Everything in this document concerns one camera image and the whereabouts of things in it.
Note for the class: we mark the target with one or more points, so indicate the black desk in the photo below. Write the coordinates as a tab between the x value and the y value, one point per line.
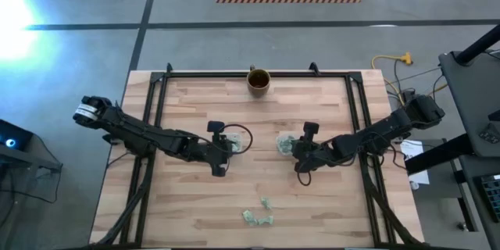
472	97

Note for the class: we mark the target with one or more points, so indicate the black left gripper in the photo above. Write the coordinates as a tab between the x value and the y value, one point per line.
211	152

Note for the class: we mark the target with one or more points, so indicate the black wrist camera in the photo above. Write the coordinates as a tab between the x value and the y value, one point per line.
215	127
311	128

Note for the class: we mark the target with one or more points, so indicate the black aluminium table frame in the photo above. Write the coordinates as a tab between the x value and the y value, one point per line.
254	74

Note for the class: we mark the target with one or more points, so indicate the green glazed ceramic mug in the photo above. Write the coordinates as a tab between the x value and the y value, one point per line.
258	82

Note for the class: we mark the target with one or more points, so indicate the clear plastic deli container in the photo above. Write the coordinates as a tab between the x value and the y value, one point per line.
238	142

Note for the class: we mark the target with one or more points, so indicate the black keyboard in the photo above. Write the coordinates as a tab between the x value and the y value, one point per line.
492	197

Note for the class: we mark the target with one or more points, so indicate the green sweetener packet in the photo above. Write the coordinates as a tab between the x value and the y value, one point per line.
250	218
266	203
265	220
237	141
282	147
288	140
237	148

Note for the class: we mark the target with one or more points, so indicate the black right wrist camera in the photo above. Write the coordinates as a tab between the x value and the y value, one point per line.
311	128

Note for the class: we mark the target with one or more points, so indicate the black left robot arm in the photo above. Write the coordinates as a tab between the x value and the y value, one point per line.
133	133

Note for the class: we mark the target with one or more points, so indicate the black round pole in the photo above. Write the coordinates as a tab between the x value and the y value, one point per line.
478	47

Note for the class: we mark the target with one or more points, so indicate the white paper sheet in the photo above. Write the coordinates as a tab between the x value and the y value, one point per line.
416	152

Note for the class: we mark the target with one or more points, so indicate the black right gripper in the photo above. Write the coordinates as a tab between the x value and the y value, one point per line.
314	154

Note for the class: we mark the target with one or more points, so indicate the black box with blue light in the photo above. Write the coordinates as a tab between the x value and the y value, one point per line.
13	134

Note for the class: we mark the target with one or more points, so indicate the clear plastic bag of candies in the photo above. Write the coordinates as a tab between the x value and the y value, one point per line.
283	144

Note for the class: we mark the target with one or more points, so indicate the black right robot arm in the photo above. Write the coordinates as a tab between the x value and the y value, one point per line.
383	131

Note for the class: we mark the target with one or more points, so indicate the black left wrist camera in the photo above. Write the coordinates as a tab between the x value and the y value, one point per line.
215	127

